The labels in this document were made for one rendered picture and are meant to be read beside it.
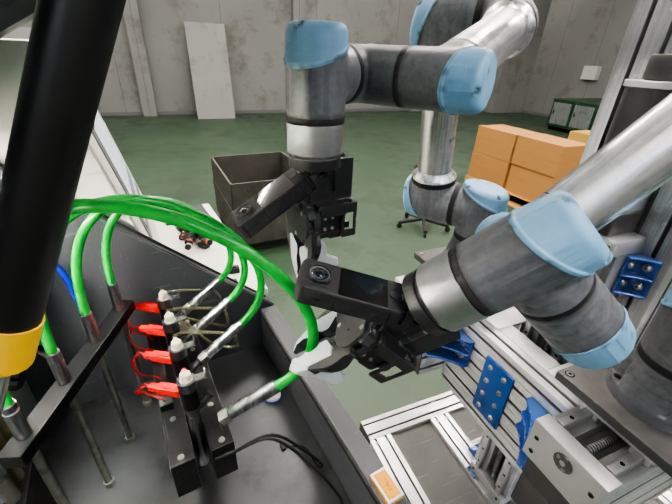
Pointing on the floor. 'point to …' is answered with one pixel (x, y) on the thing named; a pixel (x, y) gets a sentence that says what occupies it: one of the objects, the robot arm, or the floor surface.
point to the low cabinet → (573, 114)
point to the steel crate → (270, 167)
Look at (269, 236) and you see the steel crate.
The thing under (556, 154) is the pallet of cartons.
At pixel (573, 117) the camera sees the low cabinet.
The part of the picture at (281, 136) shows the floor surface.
